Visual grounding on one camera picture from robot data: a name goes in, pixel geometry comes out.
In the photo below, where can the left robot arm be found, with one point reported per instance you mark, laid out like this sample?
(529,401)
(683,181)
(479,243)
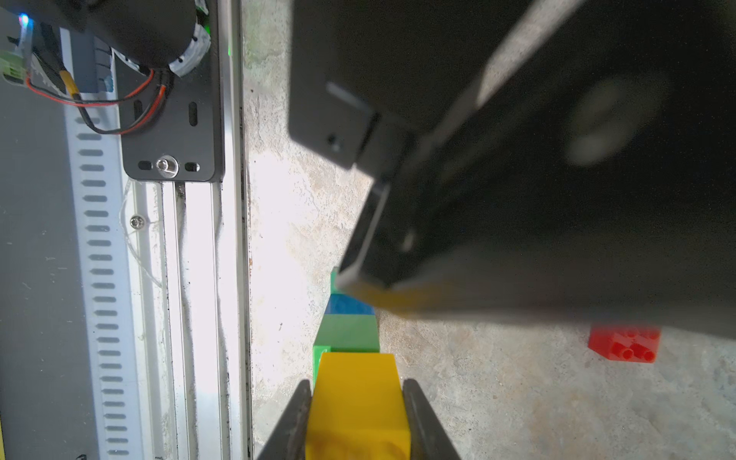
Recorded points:
(595,185)

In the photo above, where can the vented cable duct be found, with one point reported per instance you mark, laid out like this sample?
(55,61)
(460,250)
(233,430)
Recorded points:
(98,192)

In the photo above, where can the blue small lego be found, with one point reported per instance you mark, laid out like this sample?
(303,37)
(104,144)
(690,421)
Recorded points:
(344,304)

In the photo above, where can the yellow small lego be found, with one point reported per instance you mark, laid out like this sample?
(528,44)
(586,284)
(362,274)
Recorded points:
(357,409)

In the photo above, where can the aluminium front rail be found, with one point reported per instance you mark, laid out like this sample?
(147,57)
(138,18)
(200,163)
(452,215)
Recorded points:
(188,256)

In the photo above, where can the left controller board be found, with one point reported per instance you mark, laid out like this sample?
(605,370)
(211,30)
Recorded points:
(16,65)

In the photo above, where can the green long lego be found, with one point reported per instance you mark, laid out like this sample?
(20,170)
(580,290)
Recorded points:
(319,356)

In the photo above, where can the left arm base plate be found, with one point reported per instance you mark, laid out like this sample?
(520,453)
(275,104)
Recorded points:
(183,141)

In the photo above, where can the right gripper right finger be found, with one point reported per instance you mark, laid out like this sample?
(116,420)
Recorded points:
(428,439)

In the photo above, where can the red small lego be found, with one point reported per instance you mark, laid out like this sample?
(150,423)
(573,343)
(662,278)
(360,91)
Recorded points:
(626,344)

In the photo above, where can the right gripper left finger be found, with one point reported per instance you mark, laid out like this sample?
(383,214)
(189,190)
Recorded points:
(288,439)

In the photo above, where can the green small lego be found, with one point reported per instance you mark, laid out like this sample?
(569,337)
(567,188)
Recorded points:
(348,333)

